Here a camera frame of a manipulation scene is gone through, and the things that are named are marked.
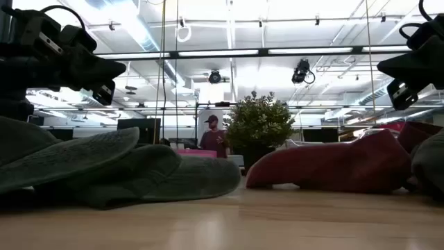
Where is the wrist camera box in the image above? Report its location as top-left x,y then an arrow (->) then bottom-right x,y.
386,78 -> 420,111
92,80 -> 117,106

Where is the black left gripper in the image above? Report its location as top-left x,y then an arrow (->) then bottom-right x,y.
13,8 -> 128,92

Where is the artificial green potted plant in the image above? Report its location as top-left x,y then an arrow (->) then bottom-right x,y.
225,90 -> 296,176

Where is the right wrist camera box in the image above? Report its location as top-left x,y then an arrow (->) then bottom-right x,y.
386,78 -> 420,111

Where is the black computer monitor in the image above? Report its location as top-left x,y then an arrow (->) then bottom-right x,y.
117,117 -> 162,145
302,128 -> 340,143

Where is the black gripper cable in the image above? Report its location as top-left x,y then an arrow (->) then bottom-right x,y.
40,4 -> 87,31
398,0 -> 436,40

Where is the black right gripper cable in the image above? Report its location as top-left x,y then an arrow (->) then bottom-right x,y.
398,0 -> 436,40

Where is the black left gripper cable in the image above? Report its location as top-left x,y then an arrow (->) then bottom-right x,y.
40,4 -> 87,31

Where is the maroon baseball cap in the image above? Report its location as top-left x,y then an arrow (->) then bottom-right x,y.
379,121 -> 443,153
245,128 -> 413,194

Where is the LED light bar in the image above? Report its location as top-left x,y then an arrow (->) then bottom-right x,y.
93,44 -> 412,60

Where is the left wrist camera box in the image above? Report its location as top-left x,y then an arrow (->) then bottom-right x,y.
92,80 -> 117,106

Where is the pink plastic tray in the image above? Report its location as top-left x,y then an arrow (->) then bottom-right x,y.
175,149 -> 218,159

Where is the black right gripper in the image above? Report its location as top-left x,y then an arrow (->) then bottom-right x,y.
377,13 -> 444,90

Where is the dark grey baseball cap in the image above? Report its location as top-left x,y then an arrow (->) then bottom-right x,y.
411,128 -> 444,201
33,144 -> 242,210
0,115 -> 140,195

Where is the white hanging cable loop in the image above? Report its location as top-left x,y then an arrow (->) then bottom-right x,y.
175,19 -> 193,44

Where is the person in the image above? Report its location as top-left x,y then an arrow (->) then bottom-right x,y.
199,114 -> 230,159

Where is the black overhead camera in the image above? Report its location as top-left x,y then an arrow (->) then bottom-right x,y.
291,58 -> 316,85

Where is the thin hanging yellow cable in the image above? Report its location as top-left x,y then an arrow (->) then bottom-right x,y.
365,0 -> 378,124
152,0 -> 168,145

